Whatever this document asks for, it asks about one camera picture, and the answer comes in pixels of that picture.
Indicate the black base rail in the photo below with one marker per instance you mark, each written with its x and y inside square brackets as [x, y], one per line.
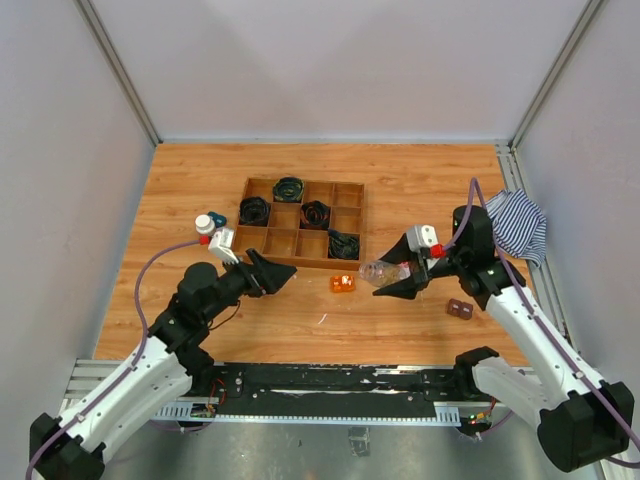
[327, 394]

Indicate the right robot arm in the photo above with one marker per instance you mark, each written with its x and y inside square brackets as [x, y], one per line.
[579, 418]

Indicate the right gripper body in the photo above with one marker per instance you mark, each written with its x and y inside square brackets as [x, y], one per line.
[441, 267]

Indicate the striped cloth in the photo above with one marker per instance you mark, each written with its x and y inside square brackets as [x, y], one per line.
[519, 225]

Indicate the white cap pill bottle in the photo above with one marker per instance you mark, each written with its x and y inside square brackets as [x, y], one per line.
[205, 225]

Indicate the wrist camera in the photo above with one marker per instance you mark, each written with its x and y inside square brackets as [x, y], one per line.
[220, 245]
[421, 237]

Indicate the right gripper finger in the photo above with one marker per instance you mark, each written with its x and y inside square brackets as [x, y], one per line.
[399, 253]
[407, 288]

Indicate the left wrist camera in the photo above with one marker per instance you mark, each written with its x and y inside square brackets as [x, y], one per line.
[220, 245]

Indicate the wooden compartment tray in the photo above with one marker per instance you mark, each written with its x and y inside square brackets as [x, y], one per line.
[307, 223]

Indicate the orange pill box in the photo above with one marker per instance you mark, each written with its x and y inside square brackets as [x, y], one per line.
[343, 283]

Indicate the brown pill box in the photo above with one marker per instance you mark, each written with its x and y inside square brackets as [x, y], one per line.
[459, 309]

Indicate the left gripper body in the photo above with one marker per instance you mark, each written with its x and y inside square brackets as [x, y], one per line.
[252, 278]

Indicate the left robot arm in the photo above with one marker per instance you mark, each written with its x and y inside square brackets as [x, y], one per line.
[80, 442]

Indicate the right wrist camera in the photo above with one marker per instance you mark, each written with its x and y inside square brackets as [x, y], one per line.
[421, 237]

